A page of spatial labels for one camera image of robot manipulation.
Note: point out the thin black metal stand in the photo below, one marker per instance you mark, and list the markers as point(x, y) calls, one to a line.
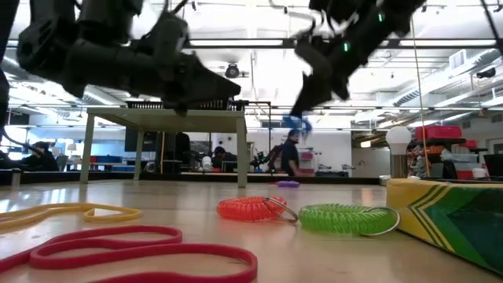
point(270, 137)

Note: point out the black monitor screen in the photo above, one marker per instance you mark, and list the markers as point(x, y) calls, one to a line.
point(151, 143)

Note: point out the black background robot arm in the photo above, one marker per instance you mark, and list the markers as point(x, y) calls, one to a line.
point(261, 161)

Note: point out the large red storage bin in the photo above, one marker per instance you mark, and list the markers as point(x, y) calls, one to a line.
point(438, 133)

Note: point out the white cylinder object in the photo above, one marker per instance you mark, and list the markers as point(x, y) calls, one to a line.
point(207, 163)

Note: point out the round black ceiling camera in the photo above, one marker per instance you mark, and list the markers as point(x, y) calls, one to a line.
point(232, 71)

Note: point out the small red storage bin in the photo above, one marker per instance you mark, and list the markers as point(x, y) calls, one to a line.
point(470, 144)

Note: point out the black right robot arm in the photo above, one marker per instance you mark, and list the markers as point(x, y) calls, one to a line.
point(385, 19)

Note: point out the black laptop screen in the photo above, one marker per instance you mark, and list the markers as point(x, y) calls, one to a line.
point(494, 165)

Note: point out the small white desk lamp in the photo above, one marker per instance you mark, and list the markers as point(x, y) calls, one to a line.
point(71, 146)

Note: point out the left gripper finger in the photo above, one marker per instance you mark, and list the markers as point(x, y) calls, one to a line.
point(200, 98)
point(208, 80)

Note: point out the green coil wristband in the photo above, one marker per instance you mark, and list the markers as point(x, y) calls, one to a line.
point(342, 219)

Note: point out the person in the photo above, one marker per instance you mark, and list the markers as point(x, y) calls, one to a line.
point(222, 155)
point(39, 159)
point(291, 155)
point(182, 151)

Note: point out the yellow rubber band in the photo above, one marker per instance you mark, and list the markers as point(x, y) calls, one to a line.
point(137, 214)

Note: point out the white bulb metal lamp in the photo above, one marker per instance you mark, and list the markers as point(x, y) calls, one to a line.
point(398, 137)

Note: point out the yellow green crayon box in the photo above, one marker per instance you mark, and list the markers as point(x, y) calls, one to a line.
point(452, 220)

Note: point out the orange coil wristband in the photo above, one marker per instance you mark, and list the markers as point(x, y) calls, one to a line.
point(247, 208)

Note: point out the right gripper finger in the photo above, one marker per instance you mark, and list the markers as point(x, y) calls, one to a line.
point(320, 94)
point(308, 88)

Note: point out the blue coil wristband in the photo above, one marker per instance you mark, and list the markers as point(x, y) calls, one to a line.
point(300, 123)

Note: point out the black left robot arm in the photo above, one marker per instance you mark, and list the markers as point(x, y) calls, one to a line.
point(43, 43)

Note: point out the black ceiling device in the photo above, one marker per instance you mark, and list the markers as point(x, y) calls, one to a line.
point(486, 73)

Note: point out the purple coil wristband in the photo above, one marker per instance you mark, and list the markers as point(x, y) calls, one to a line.
point(288, 183)

